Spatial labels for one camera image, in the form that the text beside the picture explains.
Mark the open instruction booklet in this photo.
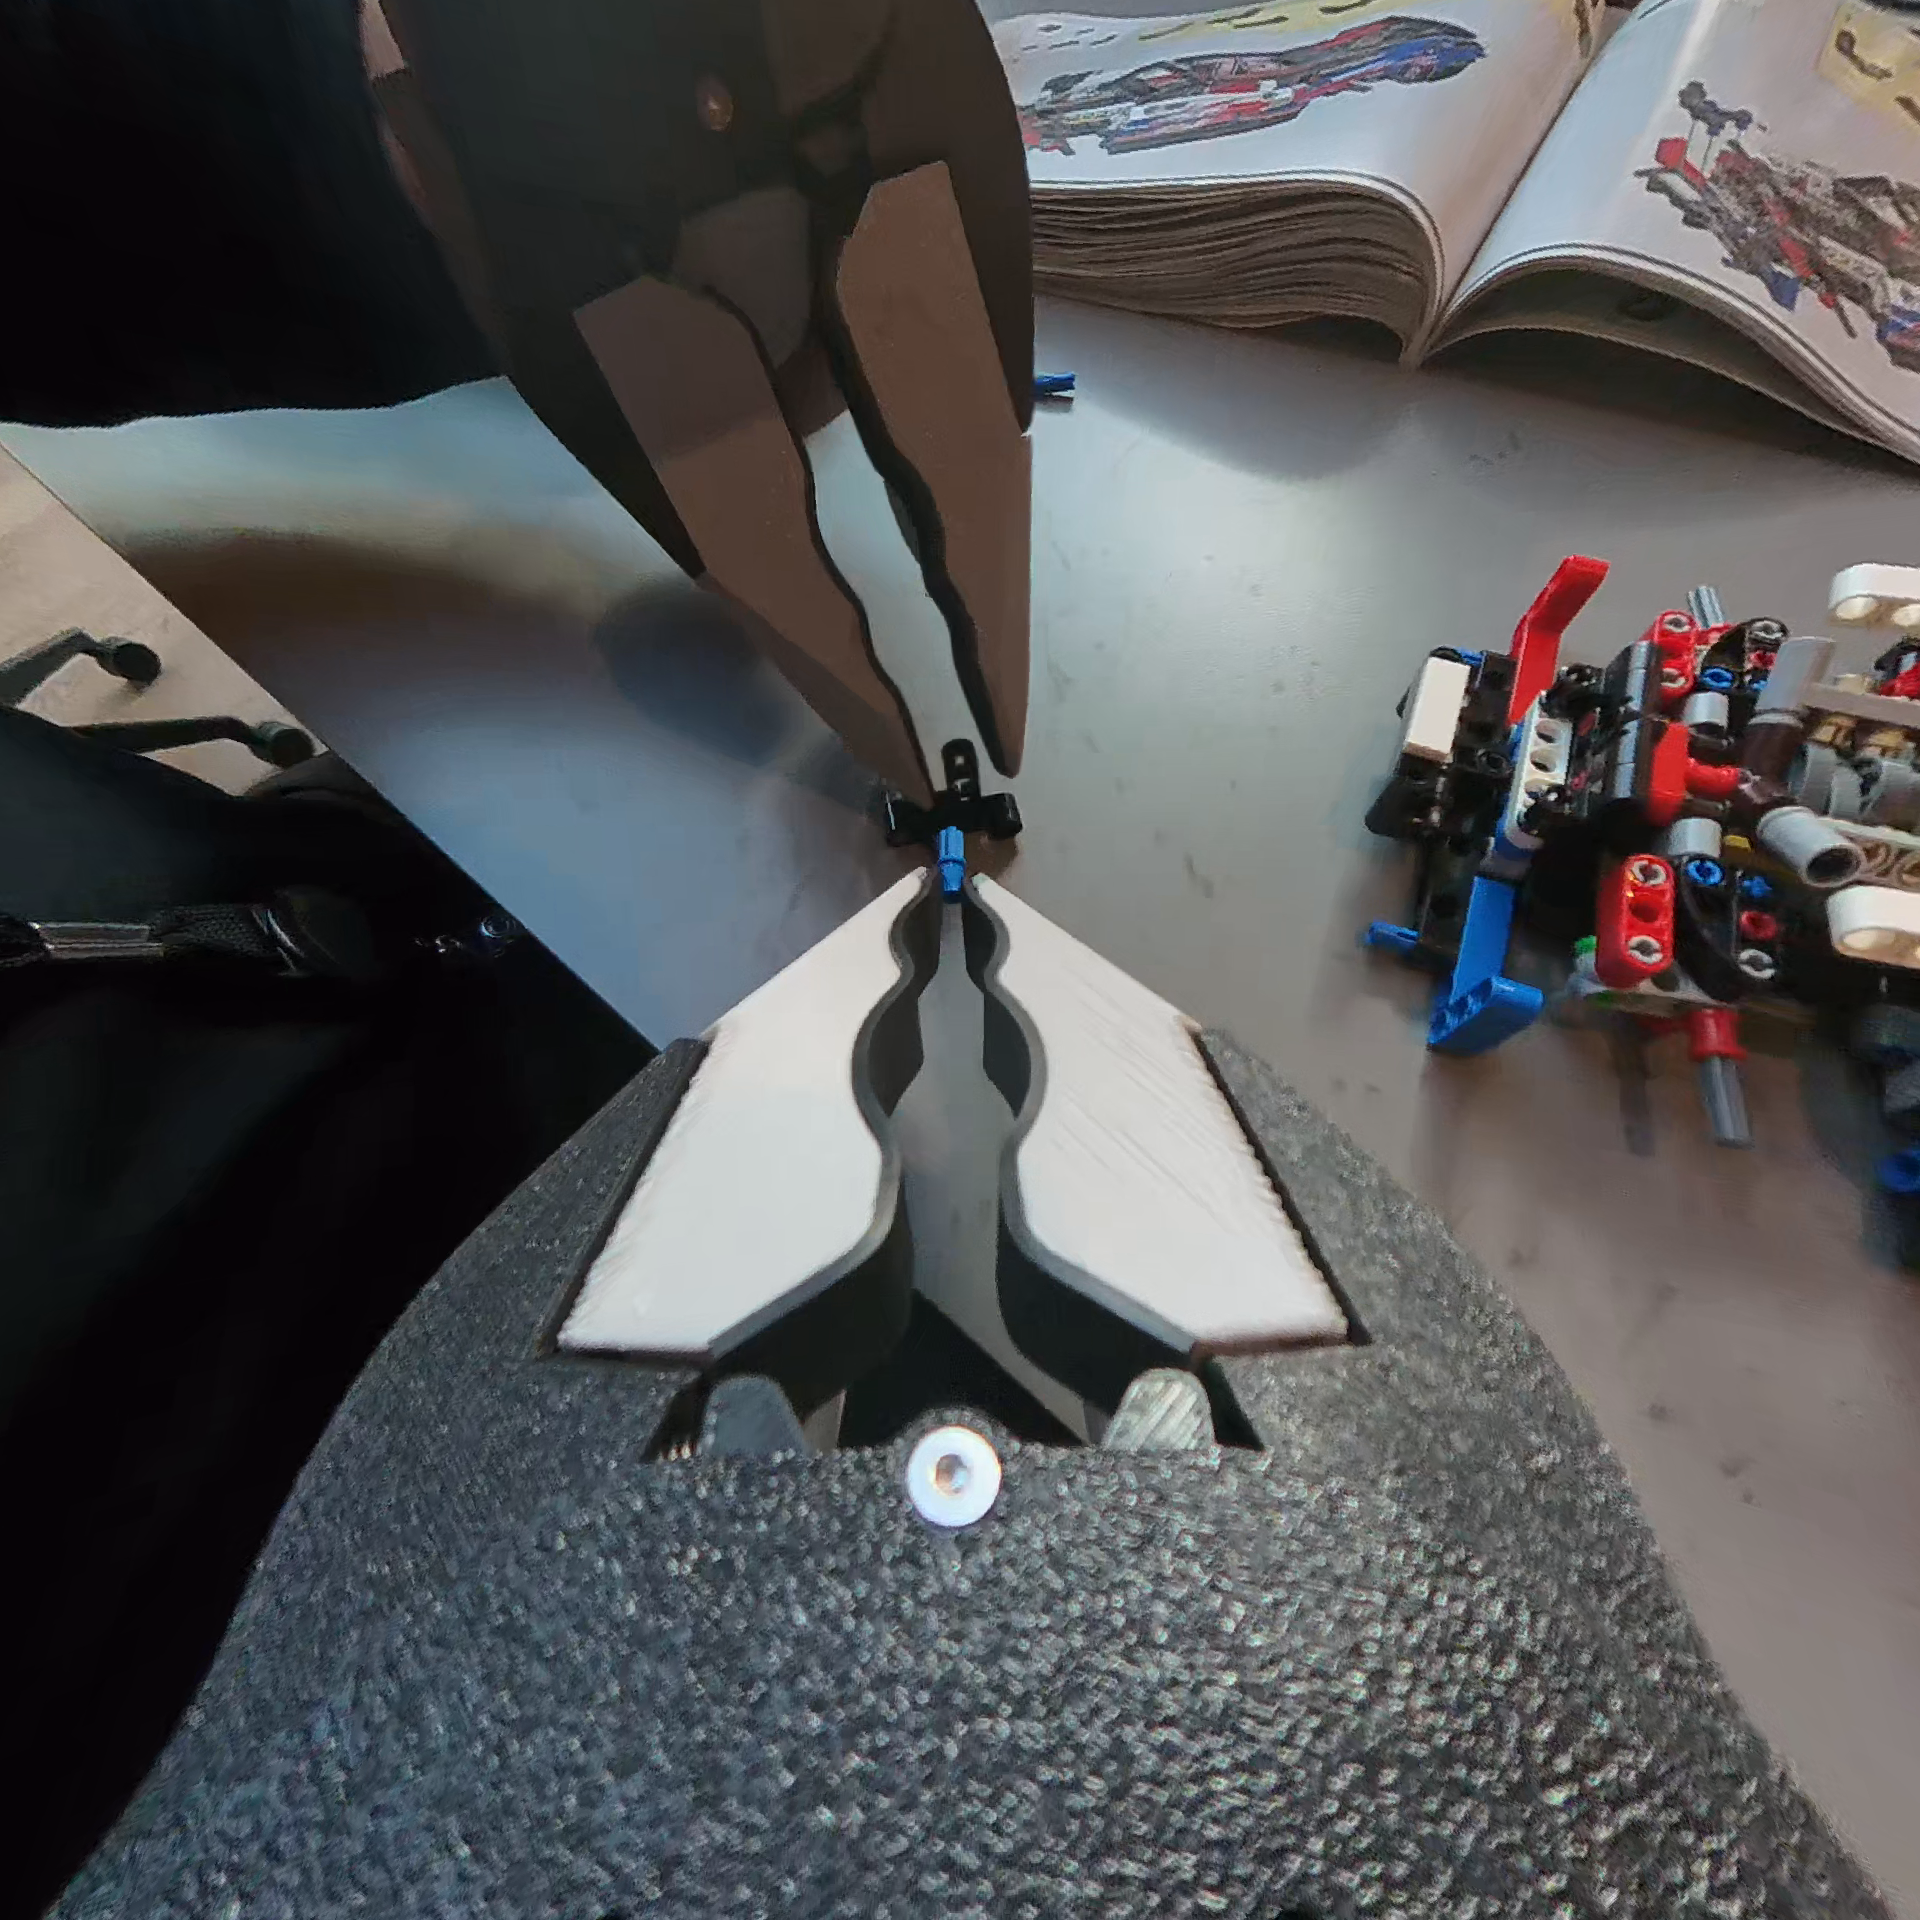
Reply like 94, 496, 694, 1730
982, 0, 1920, 459

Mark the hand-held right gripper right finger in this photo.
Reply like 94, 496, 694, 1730
964, 873, 1353, 1425

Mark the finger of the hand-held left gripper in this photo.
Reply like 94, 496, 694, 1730
833, 158, 1038, 782
574, 274, 935, 806

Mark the partly built toy car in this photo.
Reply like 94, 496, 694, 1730
1365, 556, 1920, 1278

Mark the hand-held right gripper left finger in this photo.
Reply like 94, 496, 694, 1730
551, 871, 937, 1412

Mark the grey desk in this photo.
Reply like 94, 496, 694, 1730
0, 294, 1920, 1894

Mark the black angled toy beam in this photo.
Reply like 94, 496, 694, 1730
881, 786, 1027, 842

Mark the person's black clothing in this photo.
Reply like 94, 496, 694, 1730
0, 704, 662, 1876

